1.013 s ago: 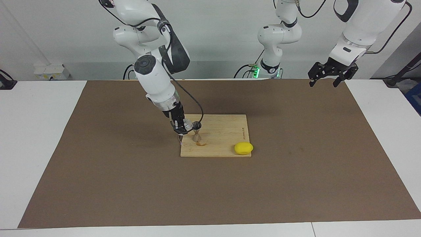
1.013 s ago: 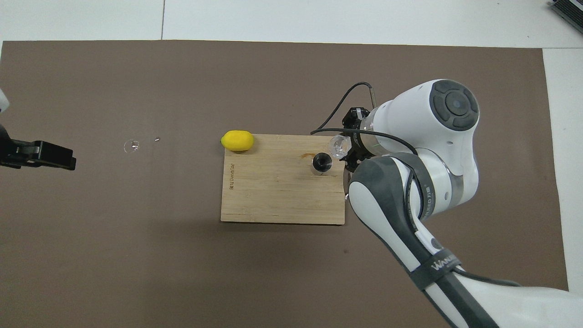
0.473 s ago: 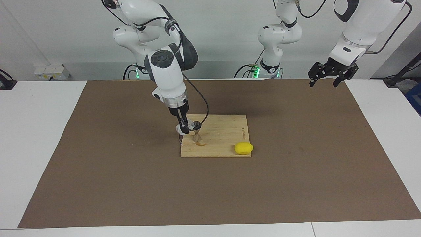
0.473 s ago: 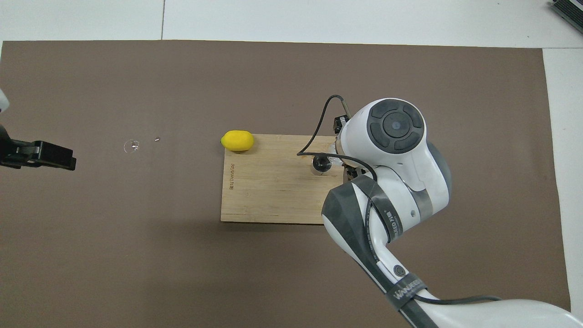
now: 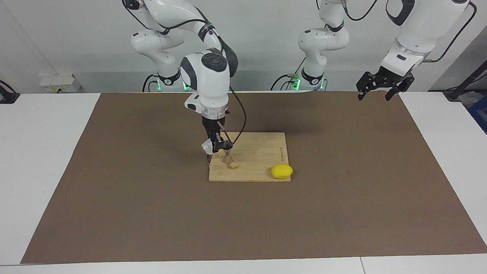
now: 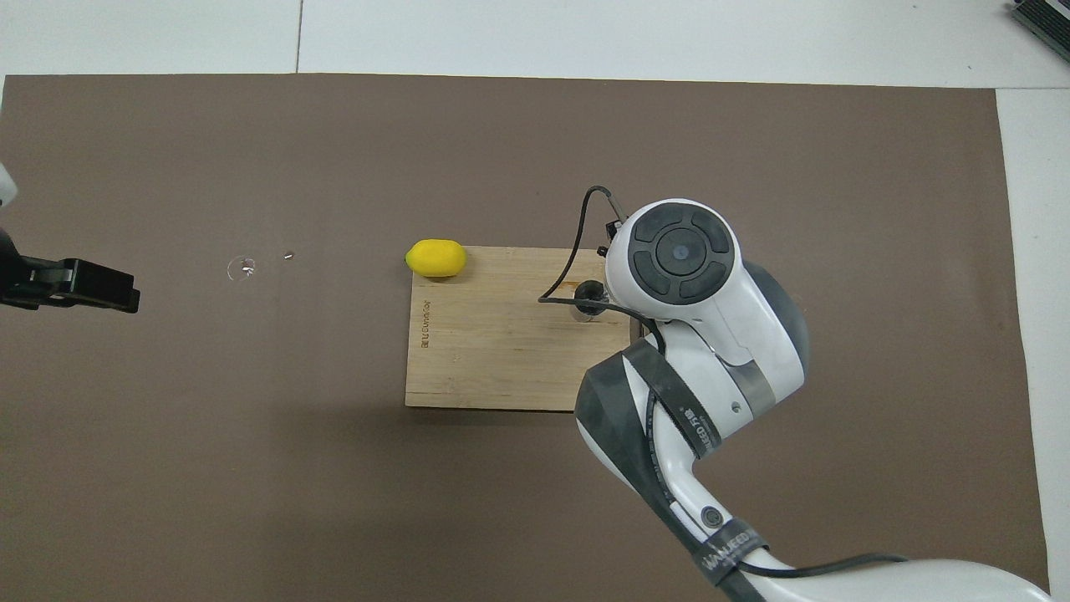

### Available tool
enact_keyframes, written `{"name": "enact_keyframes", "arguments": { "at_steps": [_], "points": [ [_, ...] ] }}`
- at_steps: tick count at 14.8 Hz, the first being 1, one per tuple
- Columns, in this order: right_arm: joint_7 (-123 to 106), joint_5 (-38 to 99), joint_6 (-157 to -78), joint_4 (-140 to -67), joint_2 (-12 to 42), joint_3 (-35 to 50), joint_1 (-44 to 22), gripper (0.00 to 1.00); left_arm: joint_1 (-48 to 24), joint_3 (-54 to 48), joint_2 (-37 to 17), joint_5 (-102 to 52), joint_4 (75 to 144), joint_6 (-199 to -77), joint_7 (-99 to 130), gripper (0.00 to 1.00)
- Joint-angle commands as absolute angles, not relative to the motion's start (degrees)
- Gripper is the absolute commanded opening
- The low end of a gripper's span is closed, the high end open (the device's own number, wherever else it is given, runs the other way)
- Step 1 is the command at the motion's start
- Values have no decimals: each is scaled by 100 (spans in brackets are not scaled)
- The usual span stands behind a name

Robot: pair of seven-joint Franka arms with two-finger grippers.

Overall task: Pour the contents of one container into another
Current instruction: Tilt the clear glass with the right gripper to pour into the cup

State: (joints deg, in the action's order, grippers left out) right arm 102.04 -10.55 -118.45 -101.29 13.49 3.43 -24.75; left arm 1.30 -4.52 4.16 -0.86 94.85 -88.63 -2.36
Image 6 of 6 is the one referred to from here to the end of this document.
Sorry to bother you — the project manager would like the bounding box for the grey ribbed device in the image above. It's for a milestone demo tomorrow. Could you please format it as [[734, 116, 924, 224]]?
[[1011, 0, 1070, 39]]

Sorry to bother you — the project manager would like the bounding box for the steel double jigger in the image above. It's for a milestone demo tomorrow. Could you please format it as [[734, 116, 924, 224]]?
[[572, 280, 608, 323]]

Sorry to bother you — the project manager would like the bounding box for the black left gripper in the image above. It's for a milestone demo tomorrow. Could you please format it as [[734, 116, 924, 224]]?
[[0, 230, 141, 314]]

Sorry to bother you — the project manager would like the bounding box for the wooden cutting board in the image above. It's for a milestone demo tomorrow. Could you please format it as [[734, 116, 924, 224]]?
[[405, 245, 645, 411]]

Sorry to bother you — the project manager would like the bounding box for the yellow lemon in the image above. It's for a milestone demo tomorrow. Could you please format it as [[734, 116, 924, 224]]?
[[405, 239, 467, 278]]

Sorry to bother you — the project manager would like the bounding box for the brown table mat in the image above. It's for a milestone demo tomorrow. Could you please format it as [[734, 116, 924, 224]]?
[[0, 74, 1050, 602]]

